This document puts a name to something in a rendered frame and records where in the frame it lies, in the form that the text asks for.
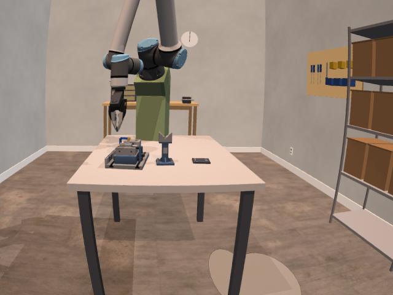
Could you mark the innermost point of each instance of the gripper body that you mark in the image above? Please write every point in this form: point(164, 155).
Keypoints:
point(123, 102)

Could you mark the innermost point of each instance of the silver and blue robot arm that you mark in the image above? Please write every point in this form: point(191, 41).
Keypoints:
point(152, 55)

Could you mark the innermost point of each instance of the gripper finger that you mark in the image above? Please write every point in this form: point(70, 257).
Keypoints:
point(113, 117)
point(121, 115)

